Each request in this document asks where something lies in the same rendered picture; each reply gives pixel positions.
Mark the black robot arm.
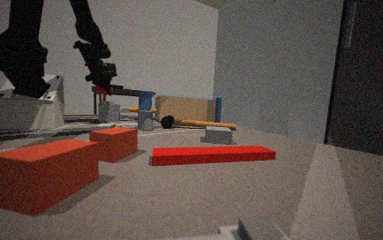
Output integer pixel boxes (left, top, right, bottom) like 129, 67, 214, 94
0, 0, 110, 98

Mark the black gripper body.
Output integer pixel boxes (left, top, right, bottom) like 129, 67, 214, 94
84, 58, 117, 82

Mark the wooden-handled black mallet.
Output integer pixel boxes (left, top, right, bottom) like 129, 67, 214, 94
161, 116, 237, 130

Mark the red flat bar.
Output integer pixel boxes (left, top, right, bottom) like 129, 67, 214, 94
152, 146, 276, 166

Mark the red box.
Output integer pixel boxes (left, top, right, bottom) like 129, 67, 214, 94
0, 139, 99, 217
89, 127, 138, 163

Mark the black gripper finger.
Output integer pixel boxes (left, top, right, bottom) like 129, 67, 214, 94
97, 78, 113, 94
91, 80, 102, 88

